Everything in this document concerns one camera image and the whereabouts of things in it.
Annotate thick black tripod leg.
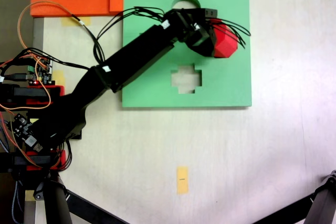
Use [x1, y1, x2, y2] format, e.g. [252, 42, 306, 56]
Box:
[39, 171, 73, 224]
[304, 170, 336, 224]

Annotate black USB cable plug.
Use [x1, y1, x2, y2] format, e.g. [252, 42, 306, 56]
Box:
[0, 73, 37, 81]

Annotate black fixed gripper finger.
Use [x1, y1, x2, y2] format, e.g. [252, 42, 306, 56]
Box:
[188, 30, 217, 58]

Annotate blue white braided cable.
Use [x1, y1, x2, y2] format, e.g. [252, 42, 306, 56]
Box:
[0, 119, 25, 223]

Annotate black cable bundle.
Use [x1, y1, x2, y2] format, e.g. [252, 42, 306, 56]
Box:
[55, 140, 74, 172]

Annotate red octagonal pillar block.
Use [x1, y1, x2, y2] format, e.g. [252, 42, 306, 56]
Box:
[211, 18, 239, 59]

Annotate wide yellow tape piece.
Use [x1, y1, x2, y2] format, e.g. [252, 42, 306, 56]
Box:
[61, 16, 91, 27]

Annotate short orange wire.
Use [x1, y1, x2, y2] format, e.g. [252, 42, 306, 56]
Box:
[0, 58, 53, 111]

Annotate yellow tape marker strip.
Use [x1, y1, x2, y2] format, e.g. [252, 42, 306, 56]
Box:
[176, 166, 190, 195]

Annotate thin black tripod strut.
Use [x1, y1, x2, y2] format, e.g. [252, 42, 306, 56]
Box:
[251, 194, 316, 224]
[64, 189, 131, 224]

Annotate thin black board cables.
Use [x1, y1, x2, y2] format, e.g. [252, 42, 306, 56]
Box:
[13, 47, 90, 71]

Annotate green shape sorting board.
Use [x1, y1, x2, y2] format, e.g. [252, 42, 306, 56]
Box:
[121, 0, 253, 111]

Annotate black cable with white tag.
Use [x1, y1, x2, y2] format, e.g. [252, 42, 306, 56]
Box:
[70, 13, 106, 65]

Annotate black gripper cable loops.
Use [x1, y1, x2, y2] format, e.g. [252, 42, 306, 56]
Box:
[206, 17, 252, 50]

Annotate long orange wire loop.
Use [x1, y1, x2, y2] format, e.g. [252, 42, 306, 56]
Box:
[17, 1, 74, 61]

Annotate black forearm servo cables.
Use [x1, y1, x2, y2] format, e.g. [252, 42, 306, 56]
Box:
[93, 6, 166, 65]

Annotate red and black table clamp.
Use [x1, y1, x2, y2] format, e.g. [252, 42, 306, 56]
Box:
[0, 83, 66, 105]
[0, 149, 66, 172]

